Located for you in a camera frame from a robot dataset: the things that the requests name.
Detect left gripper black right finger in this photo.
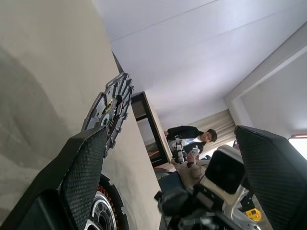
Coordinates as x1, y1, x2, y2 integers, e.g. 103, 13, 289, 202
234, 124, 307, 230

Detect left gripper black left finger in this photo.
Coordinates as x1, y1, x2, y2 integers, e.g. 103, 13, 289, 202
0, 126, 109, 230

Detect motor stator with copper windings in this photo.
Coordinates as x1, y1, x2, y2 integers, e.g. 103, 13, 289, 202
88, 173, 127, 230

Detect round grey motor lid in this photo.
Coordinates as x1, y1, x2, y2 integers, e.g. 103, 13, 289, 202
80, 72, 135, 159

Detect person in black jacket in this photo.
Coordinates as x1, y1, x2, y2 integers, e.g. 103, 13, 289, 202
164, 125, 218, 169

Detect dark framed table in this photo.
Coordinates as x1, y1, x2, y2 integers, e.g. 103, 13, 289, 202
130, 91, 174, 166

